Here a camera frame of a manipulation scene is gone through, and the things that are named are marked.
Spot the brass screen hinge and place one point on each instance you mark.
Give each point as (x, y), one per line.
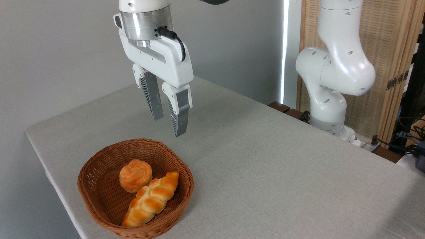
(396, 80)

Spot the white vertical light strip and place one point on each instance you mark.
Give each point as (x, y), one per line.
(284, 49)

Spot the brown wicker basket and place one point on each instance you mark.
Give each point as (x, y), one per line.
(99, 186)

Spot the blue-grey box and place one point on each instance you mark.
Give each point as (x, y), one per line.
(421, 159)

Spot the long braided bread loaf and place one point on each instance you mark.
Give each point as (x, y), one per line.
(149, 202)

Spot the black vertical stand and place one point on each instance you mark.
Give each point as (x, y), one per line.
(411, 93)

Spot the round orange bread roll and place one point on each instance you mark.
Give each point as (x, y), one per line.
(134, 176)

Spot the grey tablecloth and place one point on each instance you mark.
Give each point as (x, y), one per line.
(265, 166)

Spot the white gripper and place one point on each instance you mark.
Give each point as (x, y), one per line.
(172, 66)

